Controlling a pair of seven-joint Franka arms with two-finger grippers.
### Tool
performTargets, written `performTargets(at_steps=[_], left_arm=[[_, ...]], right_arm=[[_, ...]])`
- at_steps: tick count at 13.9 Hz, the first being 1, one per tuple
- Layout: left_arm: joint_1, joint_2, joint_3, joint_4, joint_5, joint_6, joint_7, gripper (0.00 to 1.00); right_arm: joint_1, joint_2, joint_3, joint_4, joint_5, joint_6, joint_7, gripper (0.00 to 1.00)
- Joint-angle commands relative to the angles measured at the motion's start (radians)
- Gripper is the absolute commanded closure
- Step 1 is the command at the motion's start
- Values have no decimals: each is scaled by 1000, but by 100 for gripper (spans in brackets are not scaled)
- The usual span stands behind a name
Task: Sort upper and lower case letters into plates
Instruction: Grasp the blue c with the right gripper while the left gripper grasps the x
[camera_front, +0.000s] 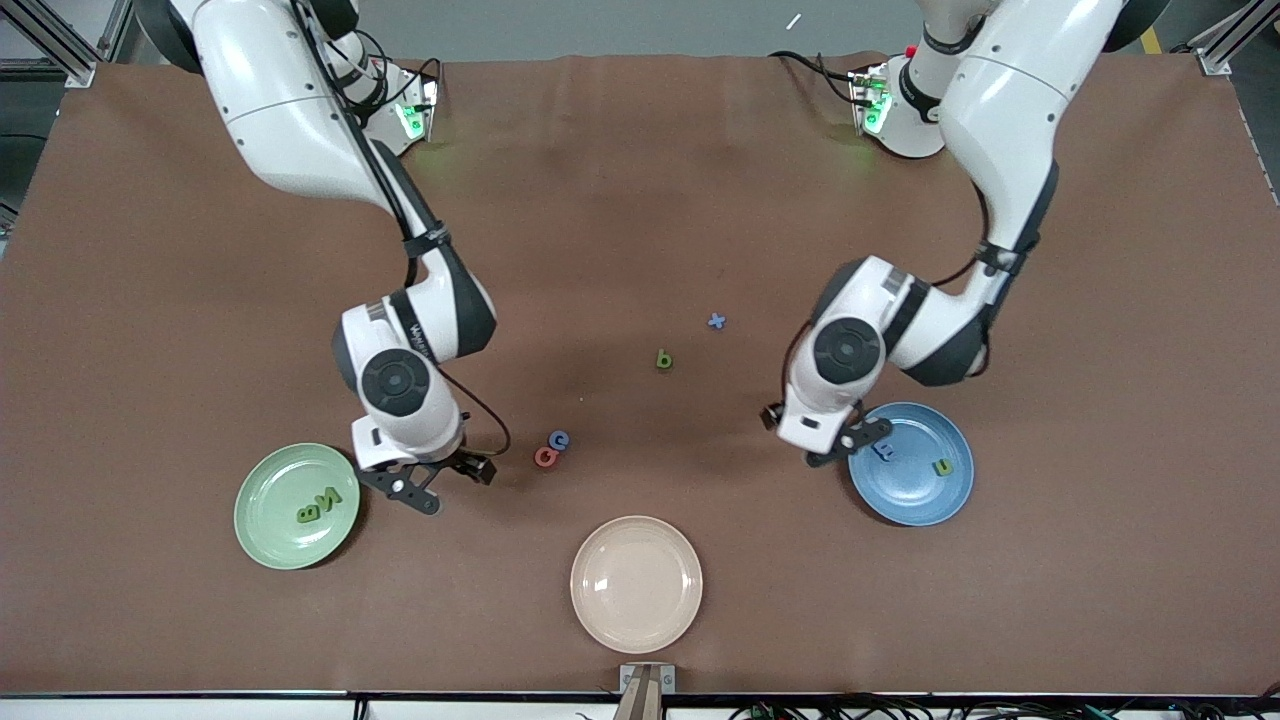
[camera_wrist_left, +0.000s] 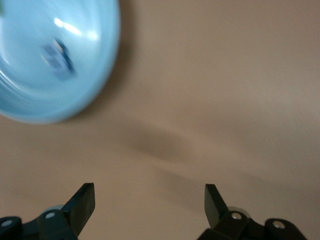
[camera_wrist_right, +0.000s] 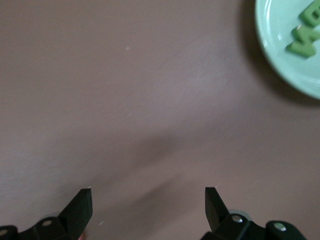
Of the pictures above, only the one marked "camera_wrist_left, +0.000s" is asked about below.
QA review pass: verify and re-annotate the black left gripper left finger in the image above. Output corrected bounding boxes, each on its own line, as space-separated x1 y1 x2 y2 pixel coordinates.
0 182 96 240

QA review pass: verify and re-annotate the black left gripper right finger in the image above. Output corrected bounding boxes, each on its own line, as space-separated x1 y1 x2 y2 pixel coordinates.
196 183 308 240

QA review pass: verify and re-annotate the blue lowercase letter m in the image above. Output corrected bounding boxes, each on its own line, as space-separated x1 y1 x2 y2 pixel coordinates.
39 37 76 81

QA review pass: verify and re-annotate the brown table mat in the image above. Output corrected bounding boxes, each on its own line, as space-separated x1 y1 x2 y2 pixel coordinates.
0 0 320 240

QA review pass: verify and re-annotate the blue plate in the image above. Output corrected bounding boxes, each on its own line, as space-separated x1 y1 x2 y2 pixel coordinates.
0 0 123 125

